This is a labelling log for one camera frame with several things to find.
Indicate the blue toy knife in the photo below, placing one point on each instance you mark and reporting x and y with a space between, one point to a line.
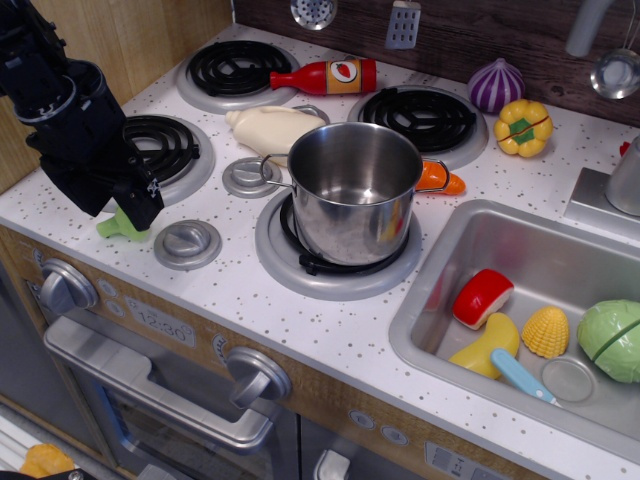
520 377

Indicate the back right black burner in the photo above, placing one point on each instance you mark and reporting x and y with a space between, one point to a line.
441 125

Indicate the purple toy onion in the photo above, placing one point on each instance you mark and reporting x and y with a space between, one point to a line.
495 85

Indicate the orange toy carrot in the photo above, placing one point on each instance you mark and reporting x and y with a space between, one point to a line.
436 178

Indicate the left silver oven knob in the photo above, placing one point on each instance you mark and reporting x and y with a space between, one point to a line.
65 288

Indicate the black burner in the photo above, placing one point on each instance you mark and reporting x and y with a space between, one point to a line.
235 75
441 125
287 263
178 153

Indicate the front left black burner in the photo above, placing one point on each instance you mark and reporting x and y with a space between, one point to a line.
178 153

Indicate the hanging silver skimmer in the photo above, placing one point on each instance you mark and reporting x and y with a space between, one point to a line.
313 15

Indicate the green toy cabbage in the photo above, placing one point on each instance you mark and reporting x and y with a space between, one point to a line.
608 333

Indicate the grey stovetop knob middle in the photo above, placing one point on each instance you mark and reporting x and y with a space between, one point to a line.
250 178

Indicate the grey stovetop knob front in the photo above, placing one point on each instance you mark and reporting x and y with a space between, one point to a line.
187 245

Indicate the grey stovetop knob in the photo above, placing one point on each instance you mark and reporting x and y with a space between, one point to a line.
187 245
250 178

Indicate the silver oven door handle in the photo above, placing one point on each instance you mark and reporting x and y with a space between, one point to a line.
128 372

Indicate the red toy cheese wedge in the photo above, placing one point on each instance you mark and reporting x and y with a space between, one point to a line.
484 294

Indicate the silver oven knob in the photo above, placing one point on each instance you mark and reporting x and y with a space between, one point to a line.
65 288
255 376

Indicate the right silver oven knob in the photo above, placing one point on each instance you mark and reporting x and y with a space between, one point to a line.
255 376

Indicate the orange object on floor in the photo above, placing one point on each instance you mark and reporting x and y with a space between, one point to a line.
43 460

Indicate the stainless steel pot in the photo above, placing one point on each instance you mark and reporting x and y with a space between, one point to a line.
352 187

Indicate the red toy ketchup bottle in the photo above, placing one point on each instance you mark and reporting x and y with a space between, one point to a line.
330 77

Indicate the back left black burner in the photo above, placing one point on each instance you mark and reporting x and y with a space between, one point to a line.
235 75

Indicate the yellow toy bell pepper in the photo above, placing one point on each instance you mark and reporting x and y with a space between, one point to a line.
523 128

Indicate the yellow toy banana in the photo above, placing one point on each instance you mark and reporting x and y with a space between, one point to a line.
500 332

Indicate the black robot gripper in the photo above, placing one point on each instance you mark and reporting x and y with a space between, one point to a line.
79 124

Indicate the silver sink basin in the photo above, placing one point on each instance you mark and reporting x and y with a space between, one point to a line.
549 264

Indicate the yellow toy corn piece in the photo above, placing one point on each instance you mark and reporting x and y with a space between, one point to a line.
547 333

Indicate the grey toy faucet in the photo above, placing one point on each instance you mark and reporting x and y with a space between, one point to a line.
587 22

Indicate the hanging grey spatula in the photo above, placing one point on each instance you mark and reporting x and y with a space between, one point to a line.
403 25

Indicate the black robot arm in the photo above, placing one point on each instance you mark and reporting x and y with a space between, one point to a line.
26 34

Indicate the hanging silver ladle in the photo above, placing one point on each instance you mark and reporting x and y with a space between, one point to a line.
615 75

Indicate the front right black burner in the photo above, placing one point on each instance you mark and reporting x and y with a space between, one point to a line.
287 263

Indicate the green toy broccoli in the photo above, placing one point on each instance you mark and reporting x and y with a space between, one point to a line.
120 225

